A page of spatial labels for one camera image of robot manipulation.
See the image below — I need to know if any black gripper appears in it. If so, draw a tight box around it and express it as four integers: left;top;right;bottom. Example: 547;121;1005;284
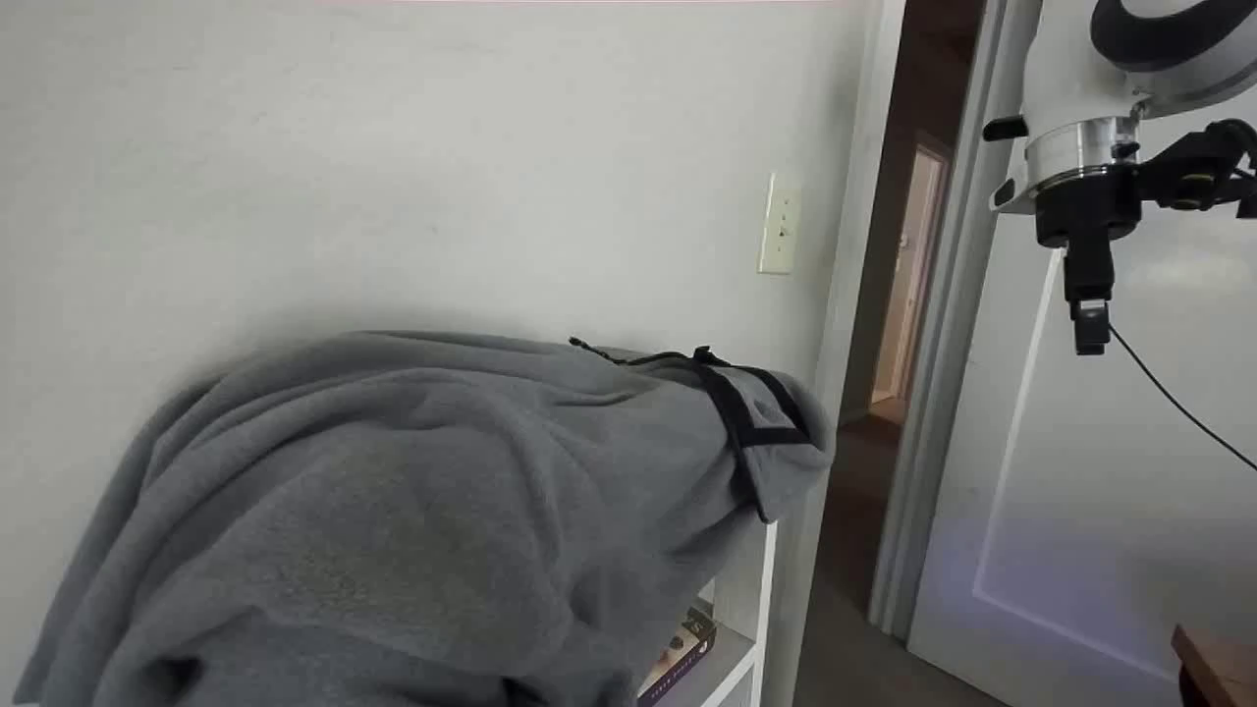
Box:
1036;172;1142;357

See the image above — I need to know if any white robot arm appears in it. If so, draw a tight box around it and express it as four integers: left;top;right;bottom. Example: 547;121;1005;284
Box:
983;0;1257;357

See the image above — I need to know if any white door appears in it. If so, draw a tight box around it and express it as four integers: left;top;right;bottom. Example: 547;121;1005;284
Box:
905;0;1257;707

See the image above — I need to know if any brown wooden furniture corner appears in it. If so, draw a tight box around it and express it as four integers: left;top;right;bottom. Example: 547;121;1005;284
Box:
1169;625;1257;707

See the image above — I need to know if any white shelf unit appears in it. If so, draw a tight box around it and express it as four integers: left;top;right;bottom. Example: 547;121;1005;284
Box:
657;525;776;707

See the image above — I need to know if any book on shelf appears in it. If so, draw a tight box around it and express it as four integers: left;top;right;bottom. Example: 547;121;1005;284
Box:
635;601;715;707

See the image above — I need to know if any grey fleece blanket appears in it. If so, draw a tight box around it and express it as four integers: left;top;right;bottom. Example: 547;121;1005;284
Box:
14;333;829;707

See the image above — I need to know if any black cable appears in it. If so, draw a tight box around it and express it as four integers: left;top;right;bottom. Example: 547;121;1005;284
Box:
1102;322;1257;477

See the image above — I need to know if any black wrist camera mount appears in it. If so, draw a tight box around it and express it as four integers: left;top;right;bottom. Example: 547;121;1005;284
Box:
1134;119;1257;220

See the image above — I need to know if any white door frame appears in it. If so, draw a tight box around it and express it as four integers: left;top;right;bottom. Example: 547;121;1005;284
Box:
868;0;1040;642

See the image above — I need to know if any cream light switch plate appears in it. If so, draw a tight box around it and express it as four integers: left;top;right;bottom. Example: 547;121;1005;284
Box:
759;172;803;275

